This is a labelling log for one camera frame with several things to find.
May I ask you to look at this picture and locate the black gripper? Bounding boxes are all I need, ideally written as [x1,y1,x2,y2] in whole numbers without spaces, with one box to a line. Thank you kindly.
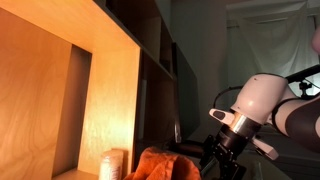
[199,123,262,180]

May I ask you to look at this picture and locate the orange terry towel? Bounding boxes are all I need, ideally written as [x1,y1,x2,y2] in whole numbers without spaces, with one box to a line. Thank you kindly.
[123,146,203,180]

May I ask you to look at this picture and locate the black lamp box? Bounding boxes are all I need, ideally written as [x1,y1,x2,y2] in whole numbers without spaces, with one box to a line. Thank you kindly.
[229,162,248,180]

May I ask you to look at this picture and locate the dark round tray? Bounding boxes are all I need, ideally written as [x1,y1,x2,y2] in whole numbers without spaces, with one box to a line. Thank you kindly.
[169,139,206,158]

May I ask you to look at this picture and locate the black computer monitor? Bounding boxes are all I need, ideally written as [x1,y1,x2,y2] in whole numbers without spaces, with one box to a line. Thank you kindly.
[171,41,202,144]

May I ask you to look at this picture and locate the pale pink cylindrical roll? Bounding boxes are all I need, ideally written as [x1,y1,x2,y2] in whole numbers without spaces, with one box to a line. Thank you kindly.
[99,148,125,180]

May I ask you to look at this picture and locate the white hanging sheet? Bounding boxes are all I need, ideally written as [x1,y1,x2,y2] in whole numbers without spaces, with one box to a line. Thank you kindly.
[226,0,320,101]

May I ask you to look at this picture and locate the light wooden shelf unit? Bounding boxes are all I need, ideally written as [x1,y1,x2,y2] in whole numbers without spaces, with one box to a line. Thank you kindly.
[0,0,178,180]

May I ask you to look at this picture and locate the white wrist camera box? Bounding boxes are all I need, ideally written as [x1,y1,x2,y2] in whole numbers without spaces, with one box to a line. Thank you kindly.
[251,136,280,161]

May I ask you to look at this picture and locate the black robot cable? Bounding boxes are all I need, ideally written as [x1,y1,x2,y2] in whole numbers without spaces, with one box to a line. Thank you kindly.
[213,84,245,109]

